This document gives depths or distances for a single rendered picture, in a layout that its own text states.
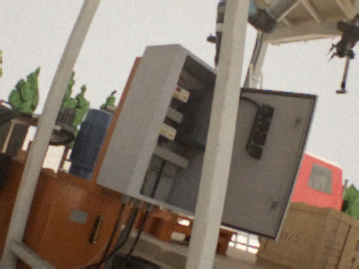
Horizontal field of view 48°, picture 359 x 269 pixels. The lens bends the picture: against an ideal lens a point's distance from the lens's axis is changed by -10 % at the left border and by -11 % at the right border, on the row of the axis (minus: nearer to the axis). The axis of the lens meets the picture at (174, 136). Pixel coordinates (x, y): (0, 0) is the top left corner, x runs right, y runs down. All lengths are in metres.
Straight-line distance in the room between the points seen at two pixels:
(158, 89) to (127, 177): 0.34
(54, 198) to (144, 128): 0.61
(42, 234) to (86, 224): 0.26
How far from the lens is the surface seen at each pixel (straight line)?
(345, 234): 4.94
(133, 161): 1.63
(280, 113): 1.84
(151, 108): 1.66
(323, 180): 11.79
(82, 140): 2.42
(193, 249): 1.24
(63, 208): 2.06
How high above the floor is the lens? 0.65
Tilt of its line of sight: 9 degrees up
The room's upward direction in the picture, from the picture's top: 19 degrees clockwise
